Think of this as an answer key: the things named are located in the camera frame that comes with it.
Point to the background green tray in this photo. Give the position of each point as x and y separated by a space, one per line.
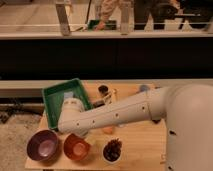
109 25

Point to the orange bowl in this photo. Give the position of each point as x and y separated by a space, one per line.
75 148

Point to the purple bowl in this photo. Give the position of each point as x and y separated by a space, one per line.
42 146

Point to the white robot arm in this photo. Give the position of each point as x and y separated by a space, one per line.
187 110

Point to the blue sponge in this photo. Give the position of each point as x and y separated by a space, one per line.
68 95

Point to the blue cup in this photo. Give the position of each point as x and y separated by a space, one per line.
144 88

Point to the orange fruit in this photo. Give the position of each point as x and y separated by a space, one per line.
108 130

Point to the green plastic tray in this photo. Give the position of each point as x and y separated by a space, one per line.
53 98

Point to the small metal can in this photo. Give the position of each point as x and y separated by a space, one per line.
98 103

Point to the white bowl of dark fruit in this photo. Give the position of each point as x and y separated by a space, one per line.
112 150

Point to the yellow banana toy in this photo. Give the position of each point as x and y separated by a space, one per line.
113 95

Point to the background person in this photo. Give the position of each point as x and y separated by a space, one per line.
159 10

